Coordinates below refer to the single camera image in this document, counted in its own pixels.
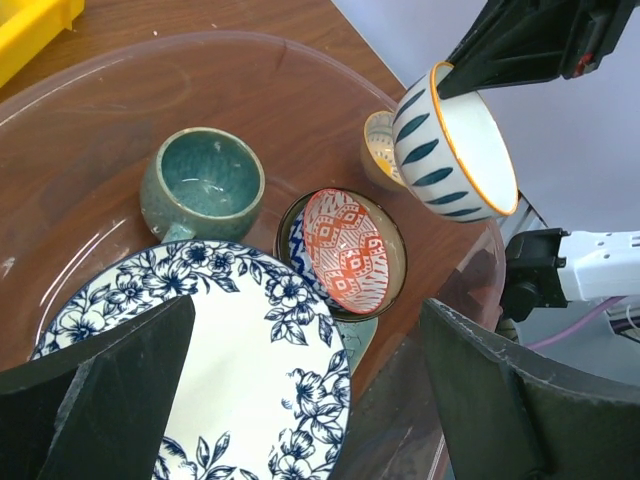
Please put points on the red patterned bowl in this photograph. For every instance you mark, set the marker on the red patterned bowl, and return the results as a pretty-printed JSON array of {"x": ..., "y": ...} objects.
[{"x": 335, "y": 245}]

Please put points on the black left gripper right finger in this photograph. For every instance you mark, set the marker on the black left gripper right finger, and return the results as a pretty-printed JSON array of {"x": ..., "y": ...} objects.
[{"x": 508, "y": 412}]

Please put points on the dark blue patterned plate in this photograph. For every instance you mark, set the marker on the dark blue patterned plate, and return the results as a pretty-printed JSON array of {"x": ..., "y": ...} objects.
[{"x": 265, "y": 388}]

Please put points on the mint divided rectangular plate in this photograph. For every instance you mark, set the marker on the mint divided rectangular plate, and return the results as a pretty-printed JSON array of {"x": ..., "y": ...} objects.
[{"x": 357, "y": 337}]

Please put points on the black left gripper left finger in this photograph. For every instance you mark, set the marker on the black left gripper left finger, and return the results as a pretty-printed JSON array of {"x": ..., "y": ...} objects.
[{"x": 97, "y": 409}]

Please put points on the clear plastic bin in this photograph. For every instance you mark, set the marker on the clear plastic bin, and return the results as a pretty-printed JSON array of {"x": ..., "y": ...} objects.
[{"x": 75, "y": 146}]

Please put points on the yellow patterned bowl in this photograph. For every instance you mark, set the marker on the yellow patterned bowl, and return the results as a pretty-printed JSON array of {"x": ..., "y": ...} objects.
[{"x": 377, "y": 151}]

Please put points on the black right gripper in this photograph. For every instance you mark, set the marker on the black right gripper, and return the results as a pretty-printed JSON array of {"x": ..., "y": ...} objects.
[{"x": 515, "y": 43}]

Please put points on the beige bowl with black rim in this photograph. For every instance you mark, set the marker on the beige bowl with black rim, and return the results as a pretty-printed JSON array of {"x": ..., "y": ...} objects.
[{"x": 393, "y": 240}]

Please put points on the yellow plastic tray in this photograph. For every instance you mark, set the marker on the yellow plastic tray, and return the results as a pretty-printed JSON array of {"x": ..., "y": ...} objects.
[{"x": 29, "y": 26}]

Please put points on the white bowl teal leaf pattern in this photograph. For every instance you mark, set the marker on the white bowl teal leaf pattern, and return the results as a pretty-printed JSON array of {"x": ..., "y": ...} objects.
[{"x": 450, "y": 153}]

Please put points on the teal glazed ceramic mug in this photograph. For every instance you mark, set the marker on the teal glazed ceramic mug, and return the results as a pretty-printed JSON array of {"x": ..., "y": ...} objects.
[{"x": 203, "y": 183}]

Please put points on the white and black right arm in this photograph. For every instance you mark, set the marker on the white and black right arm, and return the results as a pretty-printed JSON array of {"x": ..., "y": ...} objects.
[{"x": 554, "y": 267}]

